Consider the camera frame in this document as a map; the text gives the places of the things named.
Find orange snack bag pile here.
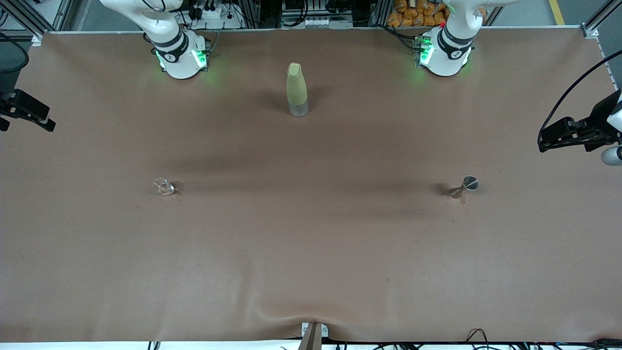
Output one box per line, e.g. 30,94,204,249
387,0,450,27

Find brown mount bar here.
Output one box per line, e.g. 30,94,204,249
298,323,322,350

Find small clear glass cup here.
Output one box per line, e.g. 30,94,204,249
152,178,176,197

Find yellow-green water bottle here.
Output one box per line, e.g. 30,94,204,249
286,62,310,118

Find silver mount bracket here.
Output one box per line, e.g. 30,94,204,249
301,322,329,338

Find grey electronics box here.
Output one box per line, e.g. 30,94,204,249
281,0,354,29

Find white power strip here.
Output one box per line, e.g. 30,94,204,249
187,0,243,30

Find steel double jigger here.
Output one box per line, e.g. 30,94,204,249
449,175,479,200

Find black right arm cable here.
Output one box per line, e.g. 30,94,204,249
0,32,30,73

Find aluminium corner frame post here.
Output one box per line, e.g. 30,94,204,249
581,0,622,38
0,0,73,47

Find aluminium frame strut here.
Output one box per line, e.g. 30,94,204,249
241,0,267,29
372,0,393,27

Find black arm base cable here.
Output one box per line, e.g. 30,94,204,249
377,23,421,52

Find brown table cloth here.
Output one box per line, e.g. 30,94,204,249
0,27,622,343

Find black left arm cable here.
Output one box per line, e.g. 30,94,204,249
537,49,622,152

